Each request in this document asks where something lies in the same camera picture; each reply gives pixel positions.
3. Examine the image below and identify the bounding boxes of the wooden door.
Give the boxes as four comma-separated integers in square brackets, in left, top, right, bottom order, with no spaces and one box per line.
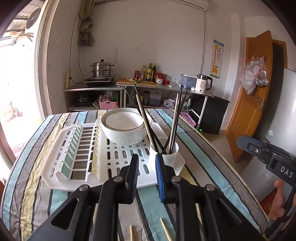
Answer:
[225,30,287,163]

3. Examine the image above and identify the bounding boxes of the small white bowl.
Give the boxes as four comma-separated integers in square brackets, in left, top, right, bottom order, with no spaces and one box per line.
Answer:
[105,111,144,131]

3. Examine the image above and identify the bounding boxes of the white plastic jug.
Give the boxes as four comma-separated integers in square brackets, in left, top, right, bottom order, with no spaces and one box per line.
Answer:
[149,90,162,106]

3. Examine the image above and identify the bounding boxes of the white dish drying rack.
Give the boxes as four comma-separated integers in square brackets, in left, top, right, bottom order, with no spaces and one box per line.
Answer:
[40,119,186,191]

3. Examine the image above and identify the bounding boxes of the person's right hand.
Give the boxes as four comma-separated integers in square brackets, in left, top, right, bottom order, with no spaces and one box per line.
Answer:
[269,179,285,221]

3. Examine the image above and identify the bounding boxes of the green hanging cloth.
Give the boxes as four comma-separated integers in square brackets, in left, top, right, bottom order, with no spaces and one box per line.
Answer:
[78,0,94,46]

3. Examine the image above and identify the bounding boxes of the white power strip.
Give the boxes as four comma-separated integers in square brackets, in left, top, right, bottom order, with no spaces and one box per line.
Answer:
[65,69,71,89]

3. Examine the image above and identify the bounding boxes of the dark sauce bottle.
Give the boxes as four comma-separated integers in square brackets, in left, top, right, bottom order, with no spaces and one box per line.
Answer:
[152,63,156,82]

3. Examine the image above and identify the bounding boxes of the blue transparent container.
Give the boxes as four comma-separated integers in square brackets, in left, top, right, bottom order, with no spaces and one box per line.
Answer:
[181,74,197,89]

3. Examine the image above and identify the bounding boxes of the white utensil cup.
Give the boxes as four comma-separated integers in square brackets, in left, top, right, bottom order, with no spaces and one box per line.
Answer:
[147,143,185,175]

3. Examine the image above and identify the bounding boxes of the large white bowl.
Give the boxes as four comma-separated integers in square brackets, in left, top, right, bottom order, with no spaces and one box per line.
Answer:
[100,108,147,145]

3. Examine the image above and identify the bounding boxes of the black induction cooker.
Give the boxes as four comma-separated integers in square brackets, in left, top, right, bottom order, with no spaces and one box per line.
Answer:
[83,76,115,87]

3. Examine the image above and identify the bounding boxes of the white electric kettle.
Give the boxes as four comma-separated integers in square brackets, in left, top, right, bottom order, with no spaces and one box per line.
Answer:
[195,74,213,93]

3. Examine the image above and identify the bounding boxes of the giraffe height wall chart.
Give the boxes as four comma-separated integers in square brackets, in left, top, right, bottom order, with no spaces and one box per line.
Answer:
[210,40,224,78]

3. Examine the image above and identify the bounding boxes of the plastic bags on door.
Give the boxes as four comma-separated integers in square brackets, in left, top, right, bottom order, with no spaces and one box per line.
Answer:
[240,55,268,95]

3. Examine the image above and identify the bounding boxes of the pink plastic basket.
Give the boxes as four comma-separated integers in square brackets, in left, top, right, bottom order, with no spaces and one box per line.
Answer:
[98,95,118,110]

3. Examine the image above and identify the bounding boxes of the wooden cutting board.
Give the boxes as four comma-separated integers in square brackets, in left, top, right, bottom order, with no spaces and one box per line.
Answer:
[116,78,158,88]

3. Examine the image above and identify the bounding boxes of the stainless steel steamer pot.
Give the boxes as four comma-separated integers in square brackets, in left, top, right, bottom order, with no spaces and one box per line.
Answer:
[91,59,115,78]

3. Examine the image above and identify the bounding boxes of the light wooden chopstick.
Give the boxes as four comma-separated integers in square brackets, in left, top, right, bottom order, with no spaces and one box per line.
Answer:
[136,94,155,148]
[169,93,180,154]

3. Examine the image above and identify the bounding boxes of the striped tablecloth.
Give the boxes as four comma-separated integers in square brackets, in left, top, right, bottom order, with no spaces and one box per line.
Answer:
[1,110,268,240]

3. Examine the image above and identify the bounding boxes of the metal kitchen shelf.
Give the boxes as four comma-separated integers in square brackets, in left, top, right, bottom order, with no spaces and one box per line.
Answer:
[63,83,215,130]

